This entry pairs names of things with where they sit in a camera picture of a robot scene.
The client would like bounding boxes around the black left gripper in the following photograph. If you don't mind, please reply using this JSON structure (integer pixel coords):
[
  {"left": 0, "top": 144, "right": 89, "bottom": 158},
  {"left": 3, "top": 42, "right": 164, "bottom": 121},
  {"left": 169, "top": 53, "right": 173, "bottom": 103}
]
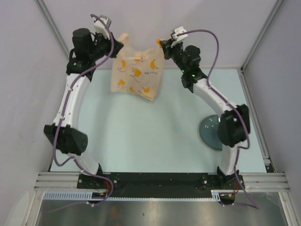
[{"left": 88, "top": 30, "right": 123, "bottom": 61}]

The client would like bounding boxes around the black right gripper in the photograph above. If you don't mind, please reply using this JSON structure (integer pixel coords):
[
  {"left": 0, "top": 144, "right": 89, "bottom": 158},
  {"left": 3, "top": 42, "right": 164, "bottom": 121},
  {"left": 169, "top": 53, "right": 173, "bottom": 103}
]
[{"left": 159, "top": 39, "right": 187, "bottom": 73}]

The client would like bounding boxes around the banana print plastic bag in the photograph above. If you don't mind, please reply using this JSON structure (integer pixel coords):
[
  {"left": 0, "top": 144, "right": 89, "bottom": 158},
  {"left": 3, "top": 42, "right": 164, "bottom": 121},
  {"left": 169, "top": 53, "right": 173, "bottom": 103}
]
[{"left": 111, "top": 33, "right": 165, "bottom": 101}]

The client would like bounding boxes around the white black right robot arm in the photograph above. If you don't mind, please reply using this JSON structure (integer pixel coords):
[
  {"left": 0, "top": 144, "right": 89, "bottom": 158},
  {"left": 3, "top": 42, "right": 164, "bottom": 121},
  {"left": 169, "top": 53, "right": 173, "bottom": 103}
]
[{"left": 159, "top": 39, "right": 250, "bottom": 189}]

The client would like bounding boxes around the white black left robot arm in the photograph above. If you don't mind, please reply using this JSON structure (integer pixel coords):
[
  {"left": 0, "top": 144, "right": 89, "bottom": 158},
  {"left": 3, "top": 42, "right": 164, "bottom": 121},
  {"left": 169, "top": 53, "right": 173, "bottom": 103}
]
[{"left": 44, "top": 28, "right": 123, "bottom": 188}]

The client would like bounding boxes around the teal floral ceramic plate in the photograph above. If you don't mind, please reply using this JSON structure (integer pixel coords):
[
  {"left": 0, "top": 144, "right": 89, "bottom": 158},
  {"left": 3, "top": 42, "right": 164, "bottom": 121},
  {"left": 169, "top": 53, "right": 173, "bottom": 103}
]
[{"left": 198, "top": 114, "right": 222, "bottom": 151}]

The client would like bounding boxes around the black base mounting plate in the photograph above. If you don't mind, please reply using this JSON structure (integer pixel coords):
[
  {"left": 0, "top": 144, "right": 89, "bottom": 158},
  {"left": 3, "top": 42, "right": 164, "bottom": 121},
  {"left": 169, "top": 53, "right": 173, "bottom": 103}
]
[{"left": 77, "top": 172, "right": 244, "bottom": 199}]

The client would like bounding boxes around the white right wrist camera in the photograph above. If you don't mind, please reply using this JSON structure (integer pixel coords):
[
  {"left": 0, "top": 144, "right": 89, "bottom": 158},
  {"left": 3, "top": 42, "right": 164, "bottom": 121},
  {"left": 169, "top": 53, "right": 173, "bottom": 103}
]
[{"left": 171, "top": 26, "right": 188, "bottom": 47}]

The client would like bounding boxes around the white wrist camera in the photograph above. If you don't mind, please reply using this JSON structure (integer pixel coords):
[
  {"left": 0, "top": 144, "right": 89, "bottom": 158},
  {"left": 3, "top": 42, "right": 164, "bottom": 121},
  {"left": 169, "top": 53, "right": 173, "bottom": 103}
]
[
  {"left": 171, "top": 26, "right": 188, "bottom": 47},
  {"left": 93, "top": 15, "right": 111, "bottom": 39}
]

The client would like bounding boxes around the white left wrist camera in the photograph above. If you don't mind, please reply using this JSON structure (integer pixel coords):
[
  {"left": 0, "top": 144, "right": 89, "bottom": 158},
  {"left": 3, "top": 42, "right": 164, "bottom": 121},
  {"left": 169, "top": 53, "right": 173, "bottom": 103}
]
[{"left": 93, "top": 15, "right": 111, "bottom": 39}]

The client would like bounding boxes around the aluminium left corner post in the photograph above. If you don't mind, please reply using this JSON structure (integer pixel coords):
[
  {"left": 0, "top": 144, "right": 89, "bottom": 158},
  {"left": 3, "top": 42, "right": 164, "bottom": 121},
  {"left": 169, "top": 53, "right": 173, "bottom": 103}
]
[{"left": 34, "top": 0, "right": 70, "bottom": 62}]

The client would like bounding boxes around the aluminium corner post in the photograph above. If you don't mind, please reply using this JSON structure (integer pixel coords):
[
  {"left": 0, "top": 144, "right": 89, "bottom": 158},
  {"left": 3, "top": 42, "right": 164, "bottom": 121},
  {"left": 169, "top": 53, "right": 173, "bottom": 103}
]
[
  {"left": 34, "top": 0, "right": 70, "bottom": 62},
  {"left": 240, "top": 0, "right": 285, "bottom": 73}
]

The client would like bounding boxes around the aluminium right corner post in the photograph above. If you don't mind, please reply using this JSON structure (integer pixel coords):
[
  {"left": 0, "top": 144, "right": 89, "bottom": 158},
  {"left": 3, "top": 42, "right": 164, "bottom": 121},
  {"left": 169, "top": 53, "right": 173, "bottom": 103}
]
[{"left": 240, "top": 0, "right": 285, "bottom": 73}]

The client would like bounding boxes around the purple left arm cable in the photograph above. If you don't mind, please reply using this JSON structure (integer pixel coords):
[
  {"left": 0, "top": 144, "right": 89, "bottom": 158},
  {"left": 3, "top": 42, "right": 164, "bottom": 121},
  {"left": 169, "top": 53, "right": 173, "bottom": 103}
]
[{"left": 47, "top": 14, "right": 116, "bottom": 214}]

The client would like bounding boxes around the aluminium front frame rail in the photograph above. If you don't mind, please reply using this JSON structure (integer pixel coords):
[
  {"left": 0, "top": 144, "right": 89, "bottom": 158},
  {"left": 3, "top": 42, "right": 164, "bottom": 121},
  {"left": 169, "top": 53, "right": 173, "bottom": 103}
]
[{"left": 34, "top": 172, "right": 290, "bottom": 192}]

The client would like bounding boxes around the white slotted cable duct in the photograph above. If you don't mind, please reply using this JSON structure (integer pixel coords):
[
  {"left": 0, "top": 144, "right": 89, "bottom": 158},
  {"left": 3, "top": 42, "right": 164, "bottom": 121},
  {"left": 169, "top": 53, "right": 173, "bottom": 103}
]
[{"left": 43, "top": 191, "right": 221, "bottom": 202}]

